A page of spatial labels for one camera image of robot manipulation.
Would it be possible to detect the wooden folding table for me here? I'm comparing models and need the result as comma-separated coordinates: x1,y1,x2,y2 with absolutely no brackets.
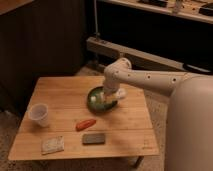
8,76,159,160

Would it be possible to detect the clear plastic bottle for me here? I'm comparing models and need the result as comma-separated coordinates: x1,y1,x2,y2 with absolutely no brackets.
89,87,126,103

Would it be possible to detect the dark wooden cabinet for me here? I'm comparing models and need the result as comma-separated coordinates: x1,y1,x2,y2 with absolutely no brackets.
0,0,85,115

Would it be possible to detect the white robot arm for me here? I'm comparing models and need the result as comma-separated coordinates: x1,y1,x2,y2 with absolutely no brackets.
103,58,213,171

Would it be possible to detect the orange carrot toy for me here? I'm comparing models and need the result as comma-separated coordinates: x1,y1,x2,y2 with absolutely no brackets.
76,119,96,131

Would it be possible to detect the clear plastic cup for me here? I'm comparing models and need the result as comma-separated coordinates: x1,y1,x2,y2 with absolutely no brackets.
28,103,49,127

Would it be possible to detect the green ceramic bowl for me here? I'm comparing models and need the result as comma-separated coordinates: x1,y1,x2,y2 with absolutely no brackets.
87,86,117,113

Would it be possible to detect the dark grey sponge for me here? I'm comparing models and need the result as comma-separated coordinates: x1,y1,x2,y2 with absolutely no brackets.
82,133,105,144

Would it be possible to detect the dark shelf unit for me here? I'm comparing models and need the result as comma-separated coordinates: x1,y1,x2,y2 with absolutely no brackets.
86,2,213,75

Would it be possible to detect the beige rectangular sponge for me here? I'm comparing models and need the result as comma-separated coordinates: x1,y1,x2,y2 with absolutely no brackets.
41,136,64,155

